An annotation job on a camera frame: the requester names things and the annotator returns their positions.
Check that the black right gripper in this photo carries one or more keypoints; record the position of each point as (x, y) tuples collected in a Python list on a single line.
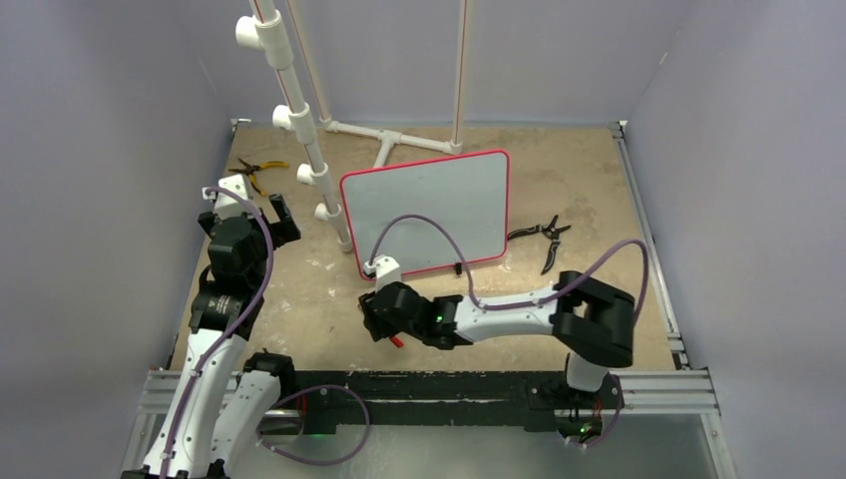
[(380, 325)]

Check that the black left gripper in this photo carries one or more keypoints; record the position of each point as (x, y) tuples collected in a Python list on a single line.
[(281, 233)]

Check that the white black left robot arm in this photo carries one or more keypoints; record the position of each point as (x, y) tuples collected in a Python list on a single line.
[(215, 413)]

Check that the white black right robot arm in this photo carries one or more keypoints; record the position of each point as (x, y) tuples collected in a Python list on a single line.
[(594, 320)]

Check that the yellow black needle-nose pliers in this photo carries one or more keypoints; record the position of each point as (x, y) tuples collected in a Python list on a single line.
[(251, 170)]

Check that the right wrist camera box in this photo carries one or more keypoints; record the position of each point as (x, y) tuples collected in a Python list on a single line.
[(384, 270)]

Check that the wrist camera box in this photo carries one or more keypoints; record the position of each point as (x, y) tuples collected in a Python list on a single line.
[(232, 197), (384, 270)]

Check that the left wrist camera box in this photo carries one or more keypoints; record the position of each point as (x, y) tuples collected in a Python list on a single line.
[(232, 197)]

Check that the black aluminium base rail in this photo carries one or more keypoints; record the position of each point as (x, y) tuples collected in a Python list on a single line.
[(537, 401)]

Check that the white PVC pipe frame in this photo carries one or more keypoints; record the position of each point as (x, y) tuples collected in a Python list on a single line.
[(306, 109)]

